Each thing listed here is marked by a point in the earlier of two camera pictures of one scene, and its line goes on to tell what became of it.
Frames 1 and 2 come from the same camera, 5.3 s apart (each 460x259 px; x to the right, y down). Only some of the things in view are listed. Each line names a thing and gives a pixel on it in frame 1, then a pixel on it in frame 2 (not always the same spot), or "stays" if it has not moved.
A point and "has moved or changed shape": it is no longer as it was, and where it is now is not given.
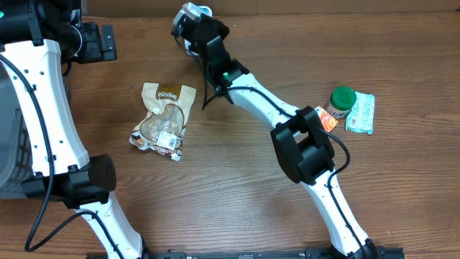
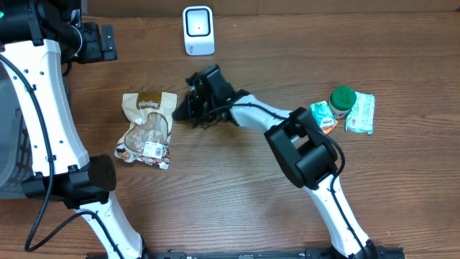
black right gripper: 223,29 -> 190,102
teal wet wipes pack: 361,117 stays
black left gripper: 98,52 stays
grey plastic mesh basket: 16,155 stays
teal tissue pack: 205,10 -> 323,113
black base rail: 310,253 stays
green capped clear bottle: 341,101 stays
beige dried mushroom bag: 162,129 has moved or changed shape
